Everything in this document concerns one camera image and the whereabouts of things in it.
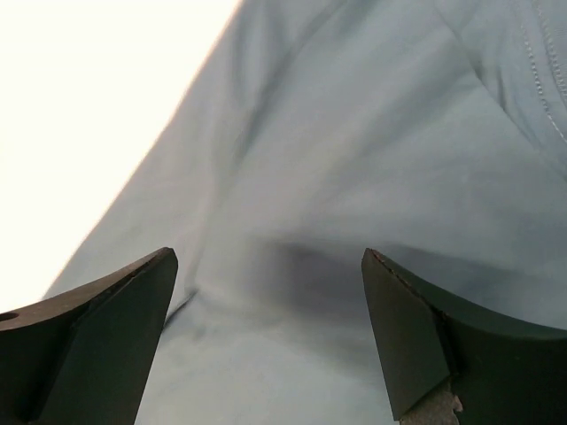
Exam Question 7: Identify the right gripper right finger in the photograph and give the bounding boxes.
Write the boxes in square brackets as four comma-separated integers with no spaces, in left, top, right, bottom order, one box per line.
[361,249,566,424]

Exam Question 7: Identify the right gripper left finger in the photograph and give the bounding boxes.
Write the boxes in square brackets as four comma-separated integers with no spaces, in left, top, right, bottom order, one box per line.
[1,248,178,425]

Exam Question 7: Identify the grey-blue t-shirt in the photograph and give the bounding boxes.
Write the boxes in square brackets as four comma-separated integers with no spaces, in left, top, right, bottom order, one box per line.
[39,0,567,425]

